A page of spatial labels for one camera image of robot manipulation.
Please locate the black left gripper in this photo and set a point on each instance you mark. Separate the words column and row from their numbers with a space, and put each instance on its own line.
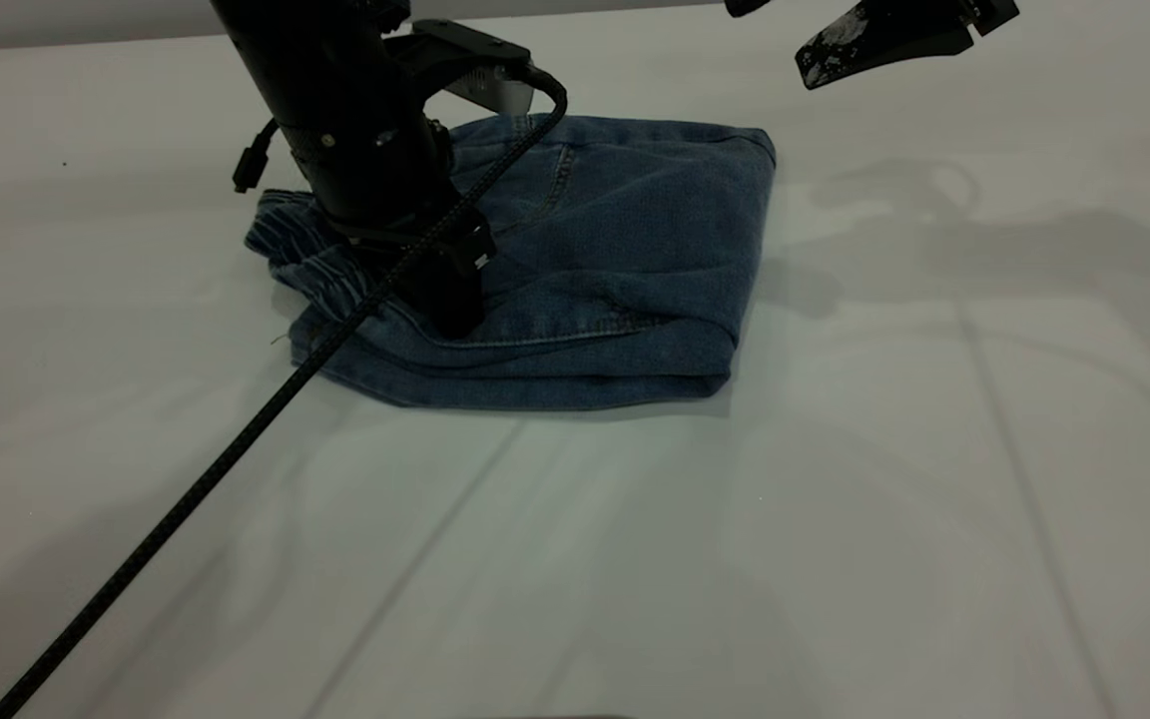
column 375, row 180

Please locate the blue denim shorts basketball print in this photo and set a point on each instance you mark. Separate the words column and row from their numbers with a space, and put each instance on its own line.
column 635, row 250

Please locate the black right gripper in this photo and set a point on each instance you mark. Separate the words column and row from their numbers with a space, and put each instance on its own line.
column 994, row 14

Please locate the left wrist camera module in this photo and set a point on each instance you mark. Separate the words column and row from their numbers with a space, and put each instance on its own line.
column 495, row 90

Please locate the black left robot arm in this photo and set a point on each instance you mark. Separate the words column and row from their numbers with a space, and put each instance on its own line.
column 305, row 60

